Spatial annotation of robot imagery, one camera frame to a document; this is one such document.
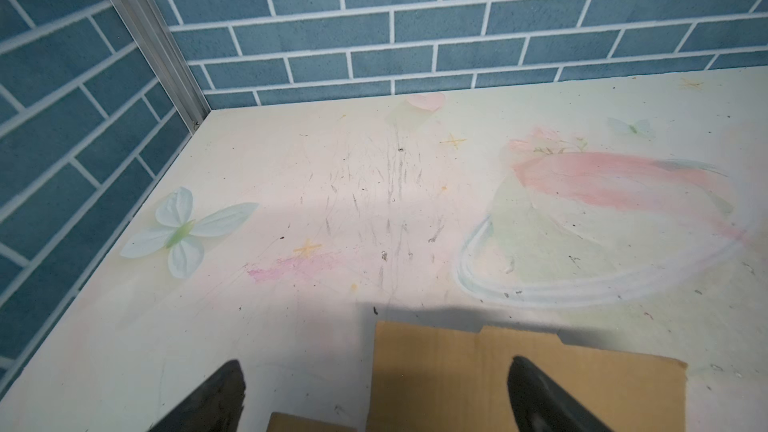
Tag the brown cardboard box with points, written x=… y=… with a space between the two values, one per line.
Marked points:
x=379 y=375

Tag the aluminium corner post left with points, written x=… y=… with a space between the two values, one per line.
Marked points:
x=149 y=30

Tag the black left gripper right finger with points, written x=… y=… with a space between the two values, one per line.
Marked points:
x=538 y=403

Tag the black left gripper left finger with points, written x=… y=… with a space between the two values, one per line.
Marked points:
x=214 y=406

